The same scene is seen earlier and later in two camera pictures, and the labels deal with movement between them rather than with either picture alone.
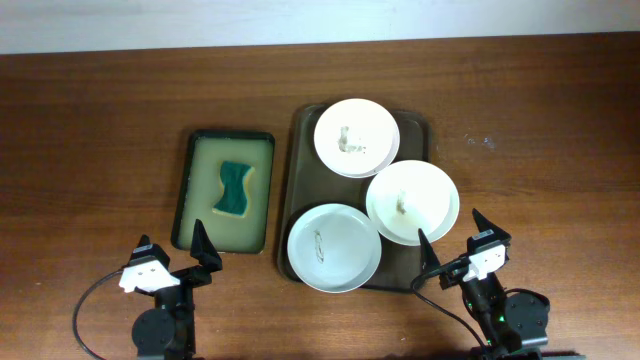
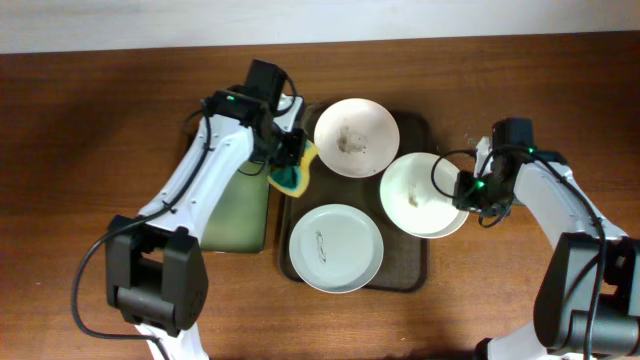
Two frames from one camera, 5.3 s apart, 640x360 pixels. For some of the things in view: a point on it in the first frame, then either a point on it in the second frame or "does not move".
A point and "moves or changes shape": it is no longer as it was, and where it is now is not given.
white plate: x=334 y=248 does not move
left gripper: x=185 y=276 → x=295 y=145
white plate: x=407 y=196 moves or changes shape
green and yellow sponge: x=235 y=197 → x=290 y=179
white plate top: x=356 y=138 does not move
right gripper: x=431 y=259 → x=464 y=199
